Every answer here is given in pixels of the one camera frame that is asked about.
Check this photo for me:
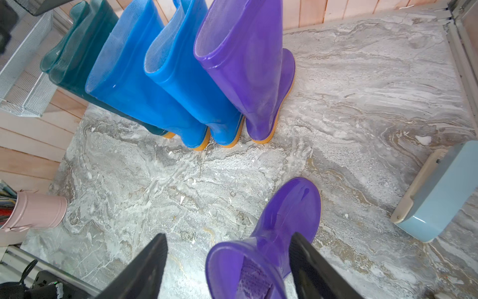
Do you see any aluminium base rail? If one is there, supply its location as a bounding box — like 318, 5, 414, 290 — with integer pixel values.
1, 245, 101, 298

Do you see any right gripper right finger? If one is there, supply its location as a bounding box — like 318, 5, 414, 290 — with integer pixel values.
289, 232, 363, 299

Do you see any pink pencil cup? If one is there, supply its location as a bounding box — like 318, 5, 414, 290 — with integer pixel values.
1, 181, 67, 232

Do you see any blue rain boot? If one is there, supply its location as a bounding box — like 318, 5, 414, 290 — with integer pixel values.
144, 1, 244, 151
85, 1, 210, 151

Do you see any purple rain boot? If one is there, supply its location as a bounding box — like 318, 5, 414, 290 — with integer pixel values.
194, 0, 296, 144
205, 177, 321, 299

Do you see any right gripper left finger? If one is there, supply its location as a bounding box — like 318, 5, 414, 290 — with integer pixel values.
97, 234, 168, 299

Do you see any white wire wall shelf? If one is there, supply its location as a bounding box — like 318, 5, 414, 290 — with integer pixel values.
1, 12, 56, 118

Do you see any teal rain boot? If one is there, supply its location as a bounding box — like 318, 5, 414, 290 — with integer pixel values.
40, 1, 90, 74
48, 1, 174, 138

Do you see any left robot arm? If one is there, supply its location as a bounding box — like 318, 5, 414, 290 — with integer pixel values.
0, 0, 19, 55

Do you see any light blue box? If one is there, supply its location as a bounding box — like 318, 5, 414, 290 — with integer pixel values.
390, 140, 478, 243

